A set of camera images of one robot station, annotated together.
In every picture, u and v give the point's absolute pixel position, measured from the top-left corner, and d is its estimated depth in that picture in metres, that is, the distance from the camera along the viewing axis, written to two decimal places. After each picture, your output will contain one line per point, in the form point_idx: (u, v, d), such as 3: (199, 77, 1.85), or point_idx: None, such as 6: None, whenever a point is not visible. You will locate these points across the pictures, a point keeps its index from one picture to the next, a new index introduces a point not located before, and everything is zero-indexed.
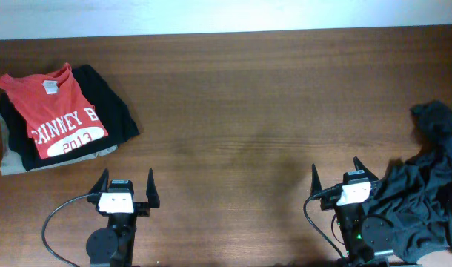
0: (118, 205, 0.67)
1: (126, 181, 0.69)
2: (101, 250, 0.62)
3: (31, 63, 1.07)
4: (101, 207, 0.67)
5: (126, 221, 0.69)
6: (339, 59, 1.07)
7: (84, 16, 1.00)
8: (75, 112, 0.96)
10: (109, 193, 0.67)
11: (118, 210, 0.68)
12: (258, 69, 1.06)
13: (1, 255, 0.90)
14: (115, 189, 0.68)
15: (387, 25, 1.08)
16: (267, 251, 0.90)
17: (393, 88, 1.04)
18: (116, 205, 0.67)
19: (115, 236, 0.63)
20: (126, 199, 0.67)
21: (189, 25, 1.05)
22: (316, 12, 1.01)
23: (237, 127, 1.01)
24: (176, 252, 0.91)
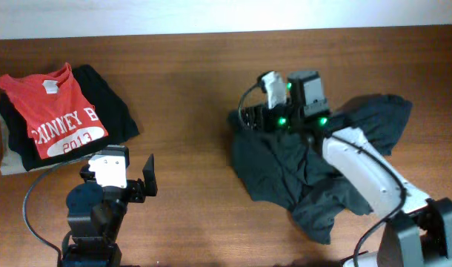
0: (110, 169, 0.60)
1: (122, 145, 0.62)
2: (84, 202, 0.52)
3: (30, 62, 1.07)
4: (92, 167, 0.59)
5: (119, 196, 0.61)
6: (340, 59, 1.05)
7: (84, 16, 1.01)
8: (75, 112, 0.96)
10: (102, 154, 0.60)
11: (110, 177, 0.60)
12: (258, 67, 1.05)
13: (4, 254, 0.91)
14: (110, 151, 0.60)
15: (387, 24, 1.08)
16: (267, 251, 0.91)
17: (395, 87, 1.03)
18: (107, 167, 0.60)
19: (102, 190, 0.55)
20: (118, 162, 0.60)
21: (189, 25, 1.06)
22: (313, 11, 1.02)
23: None
24: (176, 252, 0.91)
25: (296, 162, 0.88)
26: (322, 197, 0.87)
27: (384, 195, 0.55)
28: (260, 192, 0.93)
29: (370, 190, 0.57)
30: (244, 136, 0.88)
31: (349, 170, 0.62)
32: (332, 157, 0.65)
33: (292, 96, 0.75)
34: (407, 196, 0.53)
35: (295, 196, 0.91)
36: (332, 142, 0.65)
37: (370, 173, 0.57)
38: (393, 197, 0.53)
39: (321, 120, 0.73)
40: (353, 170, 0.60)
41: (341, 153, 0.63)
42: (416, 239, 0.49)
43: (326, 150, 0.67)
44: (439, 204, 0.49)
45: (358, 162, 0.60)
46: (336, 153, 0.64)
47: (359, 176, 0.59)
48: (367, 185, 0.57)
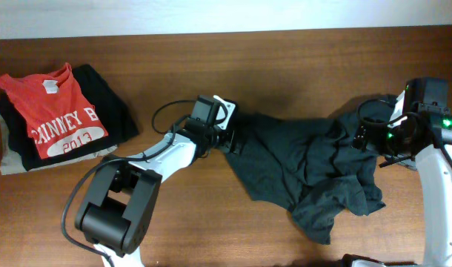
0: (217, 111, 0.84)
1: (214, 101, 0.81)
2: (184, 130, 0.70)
3: (31, 63, 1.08)
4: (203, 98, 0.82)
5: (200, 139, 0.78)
6: (339, 59, 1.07)
7: (82, 15, 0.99)
8: (75, 112, 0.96)
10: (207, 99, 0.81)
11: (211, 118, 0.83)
12: (259, 69, 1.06)
13: (5, 255, 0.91)
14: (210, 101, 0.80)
15: (387, 25, 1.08)
16: (267, 251, 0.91)
17: (393, 88, 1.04)
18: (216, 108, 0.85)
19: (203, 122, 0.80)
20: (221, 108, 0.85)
21: (189, 25, 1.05)
22: (316, 12, 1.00)
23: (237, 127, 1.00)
24: (176, 252, 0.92)
25: (296, 162, 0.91)
26: (323, 198, 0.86)
27: (447, 245, 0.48)
28: (259, 190, 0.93)
29: (439, 233, 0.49)
30: (244, 134, 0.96)
31: (436, 195, 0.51)
32: (425, 162, 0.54)
33: (412, 91, 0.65)
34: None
35: (295, 196, 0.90)
36: (438, 154, 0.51)
37: (451, 225, 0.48)
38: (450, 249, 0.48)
39: (445, 119, 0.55)
40: (430, 195, 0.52)
41: (435, 172, 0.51)
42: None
43: (423, 155, 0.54)
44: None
45: (448, 196, 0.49)
46: (433, 167, 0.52)
47: (436, 213, 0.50)
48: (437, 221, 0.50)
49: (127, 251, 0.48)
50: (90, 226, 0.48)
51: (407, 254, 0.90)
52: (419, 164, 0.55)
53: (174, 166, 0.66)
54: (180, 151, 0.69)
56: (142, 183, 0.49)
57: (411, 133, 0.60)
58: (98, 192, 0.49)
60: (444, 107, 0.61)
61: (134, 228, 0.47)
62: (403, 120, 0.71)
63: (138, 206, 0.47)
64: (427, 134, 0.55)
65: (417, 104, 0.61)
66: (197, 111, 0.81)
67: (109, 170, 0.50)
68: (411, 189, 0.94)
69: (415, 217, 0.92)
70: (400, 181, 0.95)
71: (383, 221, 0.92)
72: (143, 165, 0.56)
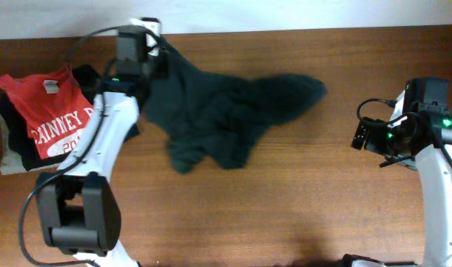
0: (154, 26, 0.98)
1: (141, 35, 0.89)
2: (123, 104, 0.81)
3: (30, 62, 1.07)
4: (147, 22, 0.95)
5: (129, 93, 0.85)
6: (339, 58, 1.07)
7: (84, 15, 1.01)
8: (75, 112, 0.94)
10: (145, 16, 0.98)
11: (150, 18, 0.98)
12: (258, 69, 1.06)
13: (3, 255, 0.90)
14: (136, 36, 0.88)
15: (387, 24, 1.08)
16: (267, 251, 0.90)
17: (393, 87, 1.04)
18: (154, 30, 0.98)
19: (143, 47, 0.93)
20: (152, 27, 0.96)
21: (188, 25, 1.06)
22: (314, 11, 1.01)
23: None
24: (175, 252, 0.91)
25: (231, 119, 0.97)
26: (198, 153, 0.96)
27: (445, 245, 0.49)
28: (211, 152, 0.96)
29: (440, 233, 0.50)
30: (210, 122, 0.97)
31: (436, 196, 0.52)
32: (424, 162, 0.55)
33: (411, 92, 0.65)
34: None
35: (205, 150, 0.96)
36: (438, 156, 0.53)
37: (451, 225, 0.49)
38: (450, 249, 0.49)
39: (445, 119, 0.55)
40: (430, 196, 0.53)
41: (436, 173, 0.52)
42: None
43: (423, 157, 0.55)
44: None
45: (449, 196, 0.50)
46: (432, 167, 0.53)
47: (436, 215, 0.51)
48: (436, 221, 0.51)
49: (102, 248, 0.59)
50: (60, 237, 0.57)
51: (408, 254, 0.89)
52: (419, 165, 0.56)
53: (120, 133, 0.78)
54: (115, 117, 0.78)
56: (87, 191, 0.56)
57: (412, 133, 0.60)
58: (51, 211, 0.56)
60: (444, 106, 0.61)
61: (101, 228, 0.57)
62: (403, 119, 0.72)
63: (94, 215, 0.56)
64: (427, 134, 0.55)
65: (416, 105, 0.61)
66: (124, 48, 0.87)
67: (51, 191, 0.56)
68: (410, 188, 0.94)
69: (415, 217, 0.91)
70: (400, 180, 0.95)
71: (384, 221, 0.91)
72: (81, 169, 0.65)
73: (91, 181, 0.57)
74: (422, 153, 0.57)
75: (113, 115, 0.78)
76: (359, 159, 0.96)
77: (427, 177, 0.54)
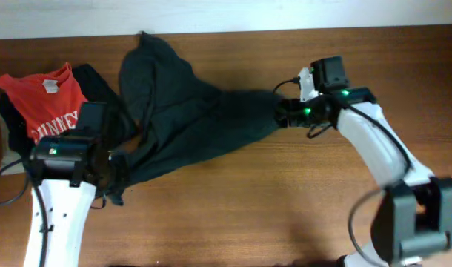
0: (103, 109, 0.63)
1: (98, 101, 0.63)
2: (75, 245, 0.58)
3: (31, 62, 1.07)
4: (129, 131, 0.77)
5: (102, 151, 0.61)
6: (339, 58, 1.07)
7: (83, 15, 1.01)
8: (75, 112, 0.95)
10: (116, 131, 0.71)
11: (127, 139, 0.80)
12: (258, 68, 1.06)
13: (4, 254, 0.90)
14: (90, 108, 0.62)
15: (386, 24, 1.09)
16: (267, 251, 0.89)
17: (393, 87, 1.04)
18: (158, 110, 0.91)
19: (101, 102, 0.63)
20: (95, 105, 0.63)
21: (188, 24, 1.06)
22: (314, 10, 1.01)
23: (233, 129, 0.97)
24: (175, 252, 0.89)
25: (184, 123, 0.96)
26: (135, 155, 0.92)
27: (387, 169, 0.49)
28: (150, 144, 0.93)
29: (379, 166, 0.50)
30: (165, 119, 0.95)
31: (363, 141, 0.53)
32: (343, 126, 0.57)
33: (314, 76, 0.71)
34: (411, 170, 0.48)
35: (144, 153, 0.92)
36: (351, 113, 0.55)
37: (382, 150, 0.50)
38: (396, 172, 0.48)
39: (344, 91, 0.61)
40: (354, 139, 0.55)
41: (353, 123, 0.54)
42: (412, 213, 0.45)
43: (341, 121, 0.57)
44: (442, 179, 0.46)
45: (373, 139, 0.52)
46: (350, 122, 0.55)
47: (370, 151, 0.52)
48: (378, 154, 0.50)
49: None
50: None
51: None
52: (341, 131, 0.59)
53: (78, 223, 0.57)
54: (77, 213, 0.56)
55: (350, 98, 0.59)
56: None
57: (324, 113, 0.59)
58: None
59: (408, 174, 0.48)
60: (346, 78, 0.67)
61: None
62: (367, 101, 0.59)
63: None
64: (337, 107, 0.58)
65: (322, 86, 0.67)
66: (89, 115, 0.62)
67: None
68: None
69: None
70: None
71: None
72: None
73: (76, 145, 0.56)
74: (348, 123, 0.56)
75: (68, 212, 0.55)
76: (359, 159, 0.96)
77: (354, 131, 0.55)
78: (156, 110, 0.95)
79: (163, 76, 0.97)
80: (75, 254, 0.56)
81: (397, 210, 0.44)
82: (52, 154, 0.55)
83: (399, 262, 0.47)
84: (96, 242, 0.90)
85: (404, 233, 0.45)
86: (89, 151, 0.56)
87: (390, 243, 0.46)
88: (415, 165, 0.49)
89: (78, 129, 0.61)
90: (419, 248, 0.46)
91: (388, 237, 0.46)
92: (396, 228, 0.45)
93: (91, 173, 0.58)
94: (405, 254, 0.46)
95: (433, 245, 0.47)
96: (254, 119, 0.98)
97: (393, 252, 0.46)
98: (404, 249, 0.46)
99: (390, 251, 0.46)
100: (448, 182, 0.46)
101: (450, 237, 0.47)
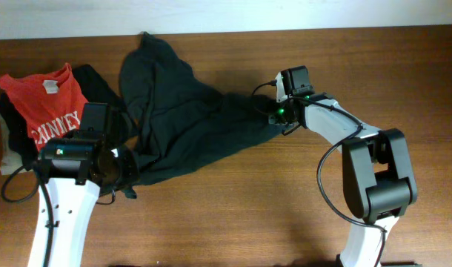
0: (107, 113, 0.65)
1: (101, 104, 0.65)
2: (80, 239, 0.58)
3: (31, 62, 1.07)
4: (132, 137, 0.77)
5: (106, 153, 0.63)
6: (339, 59, 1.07)
7: (83, 15, 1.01)
8: (75, 112, 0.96)
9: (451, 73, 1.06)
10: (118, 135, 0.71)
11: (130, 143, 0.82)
12: (258, 68, 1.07)
13: (3, 255, 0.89)
14: (94, 111, 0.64)
15: (386, 24, 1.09)
16: (267, 251, 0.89)
17: (393, 87, 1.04)
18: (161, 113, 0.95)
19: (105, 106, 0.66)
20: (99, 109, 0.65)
21: (188, 25, 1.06)
22: (315, 11, 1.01)
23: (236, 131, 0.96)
24: (176, 252, 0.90)
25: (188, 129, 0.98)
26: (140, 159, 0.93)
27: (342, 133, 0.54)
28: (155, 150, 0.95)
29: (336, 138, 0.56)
30: (165, 124, 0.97)
31: (323, 125, 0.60)
32: (310, 120, 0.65)
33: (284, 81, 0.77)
34: (362, 130, 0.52)
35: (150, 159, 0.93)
36: (311, 106, 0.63)
37: (336, 123, 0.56)
38: (350, 132, 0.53)
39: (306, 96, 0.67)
40: (318, 128, 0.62)
41: (313, 112, 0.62)
42: (369, 160, 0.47)
43: (307, 116, 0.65)
44: (389, 130, 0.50)
45: (328, 117, 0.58)
46: (313, 114, 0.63)
47: (329, 130, 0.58)
48: (334, 125, 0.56)
49: None
50: None
51: (410, 254, 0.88)
52: (310, 127, 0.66)
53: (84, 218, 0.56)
54: (83, 208, 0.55)
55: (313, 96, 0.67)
56: None
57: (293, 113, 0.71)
58: None
59: (360, 132, 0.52)
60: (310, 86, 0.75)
61: None
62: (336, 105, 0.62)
63: None
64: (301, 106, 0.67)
65: (290, 93, 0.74)
66: (93, 119, 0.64)
67: None
68: None
69: (416, 217, 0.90)
70: None
71: None
72: None
73: (82, 146, 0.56)
74: (310, 115, 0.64)
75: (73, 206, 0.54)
76: None
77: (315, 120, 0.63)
78: (158, 116, 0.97)
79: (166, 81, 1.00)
80: (79, 250, 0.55)
81: (353, 158, 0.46)
82: (58, 154, 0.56)
83: (371, 216, 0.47)
84: (97, 242, 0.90)
85: (367, 183, 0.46)
86: (94, 152, 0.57)
87: (359, 196, 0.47)
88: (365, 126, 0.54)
89: (81, 130, 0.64)
90: (384, 196, 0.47)
91: (353, 190, 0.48)
92: (359, 179, 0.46)
93: (95, 173, 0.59)
94: (374, 208, 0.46)
95: (397, 193, 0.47)
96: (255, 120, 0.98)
97: (361, 205, 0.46)
98: (373, 202, 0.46)
99: (361, 203, 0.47)
100: (394, 130, 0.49)
101: (411, 183, 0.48)
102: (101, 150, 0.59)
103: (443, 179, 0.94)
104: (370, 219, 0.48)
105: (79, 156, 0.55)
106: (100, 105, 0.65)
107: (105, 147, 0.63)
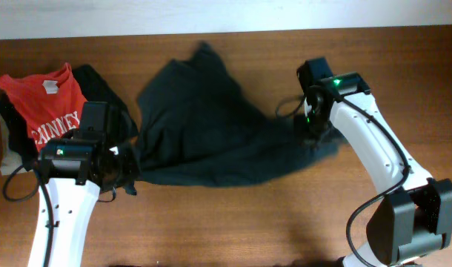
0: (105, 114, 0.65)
1: (101, 104, 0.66)
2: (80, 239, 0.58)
3: (30, 61, 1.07)
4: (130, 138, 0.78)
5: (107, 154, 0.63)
6: (340, 58, 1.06)
7: (84, 15, 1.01)
8: (75, 112, 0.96)
9: (451, 73, 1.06)
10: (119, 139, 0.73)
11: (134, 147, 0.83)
12: (258, 68, 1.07)
13: (0, 255, 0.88)
14: (92, 111, 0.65)
15: (384, 24, 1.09)
16: (267, 251, 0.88)
17: (393, 86, 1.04)
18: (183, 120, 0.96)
19: (104, 105, 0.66)
20: (99, 110, 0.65)
21: (188, 24, 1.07)
22: (314, 10, 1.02)
23: (239, 135, 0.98)
24: (176, 252, 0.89)
25: (198, 136, 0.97)
26: (147, 161, 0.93)
27: (387, 168, 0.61)
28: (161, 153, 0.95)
29: (378, 164, 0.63)
30: (173, 128, 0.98)
31: (359, 139, 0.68)
32: (339, 118, 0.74)
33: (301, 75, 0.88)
34: (410, 173, 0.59)
35: (157, 160, 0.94)
36: (342, 106, 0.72)
37: (379, 149, 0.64)
38: (393, 171, 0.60)
39: (335, 80, 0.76)
40: (352, 135, 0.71)
41: (348, 116, 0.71)
42: (410, 216, 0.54)
43: (335, 111, 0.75)
44: (440, 183, 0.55)
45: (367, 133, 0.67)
46: (344, 117, 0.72)
47: (369, 150, 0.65)
48: (378, 153, 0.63)
49: None
50: None
51: None
52: (335, 124, 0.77)
53: (83, 218, 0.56)
54: (84, 208, 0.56)
55: (343, 87, 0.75)
56: None
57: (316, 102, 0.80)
58: None
59: (409, 176, 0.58)
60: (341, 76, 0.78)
61: None
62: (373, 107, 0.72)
63: None
64: (328, 99, 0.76)
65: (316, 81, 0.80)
66: (92, 119, 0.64)
67: None
68: None
69: None
70: None
71: None
72: None
73: (83, 146, 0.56)
74: (342, 116, 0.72)
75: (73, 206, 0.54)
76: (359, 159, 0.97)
77: (345, 122, 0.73)
78: (169, 125, 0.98)
79: (185, 92, 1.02)
80: (79, 251, 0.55)
81: (396, 216, 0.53)
82: (58, 154, 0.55)
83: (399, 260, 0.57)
84: (97, 242, 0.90)
85: (402, 239, 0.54)
86: (95, 152, 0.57)
87: (390, 246, 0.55)
88: (413, 168, 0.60)
89: (80, 130, 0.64)
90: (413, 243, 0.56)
91: (388, 238, 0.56)
92: (395, 233, 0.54)
93: (95, 174, 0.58)
94: (402, 253, 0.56)
95: (427, 241, 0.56)
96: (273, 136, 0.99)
97: (392, 254, 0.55)
98: (401, 251, 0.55)
99: (390, 252, 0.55)
100: (445, 186, 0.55)
101: (446, 236, 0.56)
102: (101, 149, 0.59)
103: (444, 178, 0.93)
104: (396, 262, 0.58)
105: (79, 156, 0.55)
106: (100, 104, 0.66)
107: (106, 147, 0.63)
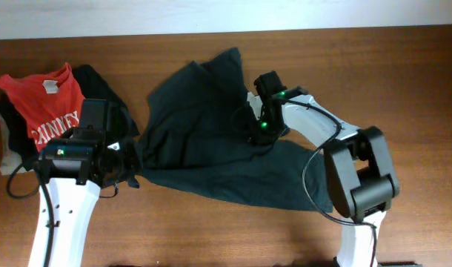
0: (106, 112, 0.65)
1: (101, 101, 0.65)
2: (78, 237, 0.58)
3: (31, 62, 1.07)
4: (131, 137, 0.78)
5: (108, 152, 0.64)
6: (339, 59, 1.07)
7: (83, 15, 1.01)
8: (75, 112, 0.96)
9: None
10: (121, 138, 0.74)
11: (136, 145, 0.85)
12: (258, 69, 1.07)
13: (1, 254, 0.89)
14: (93, 109, 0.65)
15: (386, 25, 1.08)
16: (267, 251, 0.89)
17: (393, 87, 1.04)
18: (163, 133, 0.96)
19: (104, 103, 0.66)
20: (99, 107, 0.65)
21: (188, 24, 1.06)
22: (315, 11, 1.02)
23: (241, 137, 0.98)
24: (175, 252, 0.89)
25: (200, 140, 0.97)
26: (148, 162, 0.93)
27: (323, 133, 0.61)
28: (163, 155, 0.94)
29: (320, 139, 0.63)
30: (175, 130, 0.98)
31: (302, 125, 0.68)
32: (288, 117, 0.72)
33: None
34: (341, 130, 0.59)
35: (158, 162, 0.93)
36: (287, 106, 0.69)
37: (316, 123, 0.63)
38: (329, 133, 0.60)
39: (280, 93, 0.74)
40: (298, 126, 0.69)
41: (291, 112, 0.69)
42: (350, 162, 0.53)
43: (285, 115, 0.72)
44: (368, 130, 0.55)
45: (307, 117, 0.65)
46: (291, 113, 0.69)
47: (307, 133, 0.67)
48: (316, 128, 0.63)
49: None
50: None
51: (409, 253, 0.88)
52: (288, 124, 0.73)
53: (84, 218, 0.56)
54: (84, 208, 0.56)
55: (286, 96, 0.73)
56: None
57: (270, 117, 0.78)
58: None
59: (341, 132, 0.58)
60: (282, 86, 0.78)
61: None
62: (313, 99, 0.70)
63: None
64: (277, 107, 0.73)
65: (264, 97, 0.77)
66: (92, 116, 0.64)
67: None
68: (410, 188, 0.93)
69: (416, 218, 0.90)
70: (401, 180, 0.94)
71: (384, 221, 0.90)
72: None
73: (82, 146, 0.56)
74: (290, 114, 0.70)
75: (75, 206, 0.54)
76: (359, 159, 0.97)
77: (295, 119, 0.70)
78: (174, 129, 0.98)
79: (195, 97, 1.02)
80: (79, 251, 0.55)
81: (335, 162, 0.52)
82: (58, 155, 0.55)
83: (358, 213, 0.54)
84: (97, 242, 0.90)
85: (352, 188, 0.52)
86: (95, 153, 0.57)
87: (343, 196, 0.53)
88: (344, 125, 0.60)
89: (80, 127, 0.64)
90: (367, 193, 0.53)
91: (338, 191, 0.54)
92: (342, 183, 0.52)
93: (95, 174, 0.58)
94: (359, 205, 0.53)
95: (380, 190, 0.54)
96: (276, 143, 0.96)
97: (349, 208, 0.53)
98: (357, 201, 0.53)
99: (346, 203, 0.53)
100: (373, 131, 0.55)
101: (391, 177, 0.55)
102: (101, 149, 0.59)
103: (443, 179, 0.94)
104: (356, 216, 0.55)
105: (78, 156, 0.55)
106: (100, 102, 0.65)
107: (106, 145, 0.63)
